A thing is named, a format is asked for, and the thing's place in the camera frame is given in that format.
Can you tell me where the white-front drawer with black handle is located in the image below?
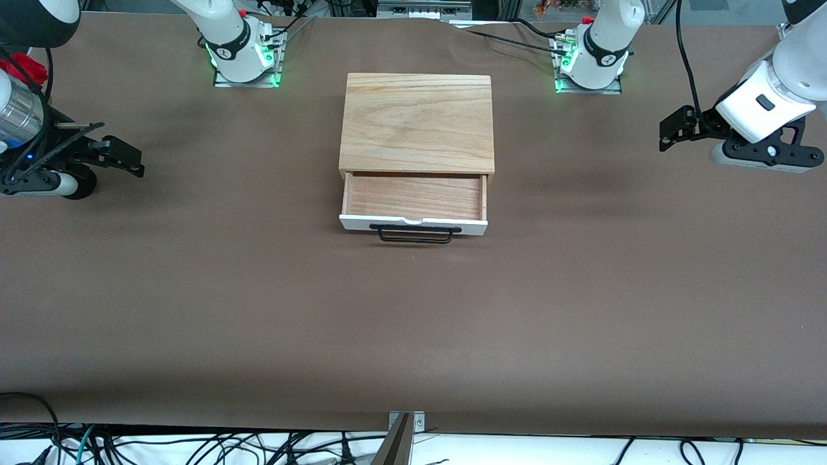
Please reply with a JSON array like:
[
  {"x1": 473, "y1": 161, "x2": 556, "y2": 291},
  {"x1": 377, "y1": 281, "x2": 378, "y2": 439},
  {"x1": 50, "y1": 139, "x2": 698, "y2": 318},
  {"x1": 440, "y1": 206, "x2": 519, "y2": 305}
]
[{"x1": 339, "y1": 171, "x2": 489, "y2": 244}]

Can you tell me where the light wooden drawer cabinet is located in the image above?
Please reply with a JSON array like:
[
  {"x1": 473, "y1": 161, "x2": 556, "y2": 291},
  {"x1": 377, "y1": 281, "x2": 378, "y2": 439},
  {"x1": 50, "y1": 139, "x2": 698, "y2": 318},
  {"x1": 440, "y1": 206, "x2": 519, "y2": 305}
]
[{"x1": 339, "y1": 73, "x2": 496, "y2": 185}]

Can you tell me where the black cylindrical vase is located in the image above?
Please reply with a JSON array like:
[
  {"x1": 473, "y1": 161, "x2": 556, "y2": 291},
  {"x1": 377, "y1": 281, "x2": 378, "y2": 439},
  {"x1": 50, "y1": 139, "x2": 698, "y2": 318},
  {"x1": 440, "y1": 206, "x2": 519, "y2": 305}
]
[{"x1": 76, "y1": 165, "x2": 98, "y2": 200}]

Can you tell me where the silver power strip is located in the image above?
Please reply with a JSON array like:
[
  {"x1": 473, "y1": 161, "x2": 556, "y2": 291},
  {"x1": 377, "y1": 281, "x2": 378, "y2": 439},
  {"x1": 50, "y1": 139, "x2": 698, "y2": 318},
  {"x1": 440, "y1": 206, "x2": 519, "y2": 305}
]
[{"x1": 377, "y1": 0, "x2": 473, "y2": 19}]

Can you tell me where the brown table cover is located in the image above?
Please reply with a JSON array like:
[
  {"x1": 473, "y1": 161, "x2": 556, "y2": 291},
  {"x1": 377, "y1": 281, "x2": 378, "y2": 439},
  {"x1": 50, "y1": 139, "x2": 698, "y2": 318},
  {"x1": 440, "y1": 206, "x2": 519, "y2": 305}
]
[{"x1": 0, "y1": 12, "x2": 827, "y2": 440}]

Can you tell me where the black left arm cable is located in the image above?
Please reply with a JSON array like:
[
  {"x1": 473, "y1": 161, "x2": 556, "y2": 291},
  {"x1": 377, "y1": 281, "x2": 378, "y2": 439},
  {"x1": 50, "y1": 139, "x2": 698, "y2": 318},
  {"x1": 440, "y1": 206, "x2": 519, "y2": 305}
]
[{"x1": 675, "y1": 0, "x2": 704, "y2": 120}]

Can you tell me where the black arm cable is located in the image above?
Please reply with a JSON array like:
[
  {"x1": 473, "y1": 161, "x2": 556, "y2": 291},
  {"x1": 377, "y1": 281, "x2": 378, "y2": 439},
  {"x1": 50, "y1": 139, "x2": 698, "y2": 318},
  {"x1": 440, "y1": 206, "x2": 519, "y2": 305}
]
[
  {"x1": 0, "y1": 46, "x2": 105, "y2": 189},
  {"x1": 675, "y1": 0, "x2": 704, "y2": 120}
]

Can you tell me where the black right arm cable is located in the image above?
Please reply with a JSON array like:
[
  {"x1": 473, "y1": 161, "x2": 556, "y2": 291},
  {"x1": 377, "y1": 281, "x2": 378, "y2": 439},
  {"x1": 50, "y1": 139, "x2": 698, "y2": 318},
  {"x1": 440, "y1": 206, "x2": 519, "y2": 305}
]
[{"x1": 0, "y1": 46, "x2": 105, "y2": 189}]

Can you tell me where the short black table cable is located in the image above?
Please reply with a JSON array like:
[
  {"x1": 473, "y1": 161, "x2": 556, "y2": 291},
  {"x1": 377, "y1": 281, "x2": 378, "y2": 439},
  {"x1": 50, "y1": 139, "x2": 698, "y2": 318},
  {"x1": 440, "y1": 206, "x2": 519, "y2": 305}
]
[{"x1": 510, "y1": 17, "x2": 571, "y2": 41}]

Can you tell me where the long black table cable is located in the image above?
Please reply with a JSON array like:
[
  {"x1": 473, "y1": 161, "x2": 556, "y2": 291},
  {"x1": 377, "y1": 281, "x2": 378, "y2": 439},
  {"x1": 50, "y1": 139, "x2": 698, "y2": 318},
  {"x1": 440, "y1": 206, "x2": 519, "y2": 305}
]
[{"x1": 452, "y1": 25, "x2": 569, "y2": 56}]

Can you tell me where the black looped floor cable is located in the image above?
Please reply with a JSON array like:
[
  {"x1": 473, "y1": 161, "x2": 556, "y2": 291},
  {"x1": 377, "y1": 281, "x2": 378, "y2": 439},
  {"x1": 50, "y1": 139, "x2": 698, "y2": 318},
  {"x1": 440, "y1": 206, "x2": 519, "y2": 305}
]
[{"x1": 0, "y1": 391, "x2": 63, "y2": 465}]

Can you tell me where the teal floor cable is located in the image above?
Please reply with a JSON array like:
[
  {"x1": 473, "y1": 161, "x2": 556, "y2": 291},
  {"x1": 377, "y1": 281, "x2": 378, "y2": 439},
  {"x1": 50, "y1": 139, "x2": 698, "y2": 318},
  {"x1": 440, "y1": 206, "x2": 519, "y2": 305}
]
[{"x1": 75, "y1": 424, "x2": 97, "y2": 465}]

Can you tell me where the small metal clamp bracket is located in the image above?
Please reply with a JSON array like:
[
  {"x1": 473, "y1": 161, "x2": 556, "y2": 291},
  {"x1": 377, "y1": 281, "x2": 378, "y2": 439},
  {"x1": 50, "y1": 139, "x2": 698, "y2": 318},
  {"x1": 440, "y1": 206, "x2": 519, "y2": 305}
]
[{"x1": 388, "y1": 411, "x2": 426, "y2": 433}]

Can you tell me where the grey camera mount bar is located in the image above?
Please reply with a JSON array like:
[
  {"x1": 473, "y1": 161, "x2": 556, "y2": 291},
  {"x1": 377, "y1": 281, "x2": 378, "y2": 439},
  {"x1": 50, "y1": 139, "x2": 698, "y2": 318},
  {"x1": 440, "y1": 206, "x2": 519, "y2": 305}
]
[{"x1": 371, "y1": 413, "x2": 414, "y2": 465}]

